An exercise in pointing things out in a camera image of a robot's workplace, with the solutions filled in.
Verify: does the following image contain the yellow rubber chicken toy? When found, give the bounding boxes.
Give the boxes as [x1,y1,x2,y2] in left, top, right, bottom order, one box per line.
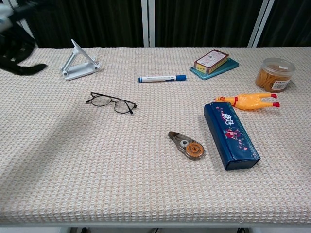
[213,92,281,111]

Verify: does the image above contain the teal phone case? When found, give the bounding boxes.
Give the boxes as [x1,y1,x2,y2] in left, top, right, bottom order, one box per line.
[190,57,240,81]

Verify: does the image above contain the white marker with blue cap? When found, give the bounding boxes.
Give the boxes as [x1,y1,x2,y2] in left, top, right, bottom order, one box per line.
[138,74,188,83]

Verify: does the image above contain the clear correction tape dispenser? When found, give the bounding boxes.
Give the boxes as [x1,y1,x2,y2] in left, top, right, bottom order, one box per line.
[168,131,205,161]

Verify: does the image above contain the white folding phone stand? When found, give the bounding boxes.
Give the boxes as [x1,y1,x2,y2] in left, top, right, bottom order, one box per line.
[60,38,102,82]

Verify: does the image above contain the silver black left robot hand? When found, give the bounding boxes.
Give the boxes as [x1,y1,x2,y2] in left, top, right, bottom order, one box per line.
[0,0,48,76]

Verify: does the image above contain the clear jar of rubber bands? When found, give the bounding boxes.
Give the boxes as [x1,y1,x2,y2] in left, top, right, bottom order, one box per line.
[255,57,296,93]

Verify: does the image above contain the dark blue pencil case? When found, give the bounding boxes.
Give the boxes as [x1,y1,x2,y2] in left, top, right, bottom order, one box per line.
[203,101,261,171]

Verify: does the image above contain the thin-framed eyeglasses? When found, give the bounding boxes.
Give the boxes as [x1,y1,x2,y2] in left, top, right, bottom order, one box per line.
[85,92,138,116]

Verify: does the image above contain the white metal frame post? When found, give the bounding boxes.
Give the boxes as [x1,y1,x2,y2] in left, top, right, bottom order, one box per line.
[20,18,39,49]
[247,0,276,48]
[141,0,156,48]

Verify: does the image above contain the black pleated curtain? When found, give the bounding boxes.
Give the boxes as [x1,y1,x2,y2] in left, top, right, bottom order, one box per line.
[14,0,311,49]

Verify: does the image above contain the red cream card box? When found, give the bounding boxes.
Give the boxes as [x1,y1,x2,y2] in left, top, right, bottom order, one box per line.
[193,49,230,74]

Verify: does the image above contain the beige waffle-weave tablecloth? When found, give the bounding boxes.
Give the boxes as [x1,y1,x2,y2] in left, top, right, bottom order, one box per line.
[0,46,311,225]

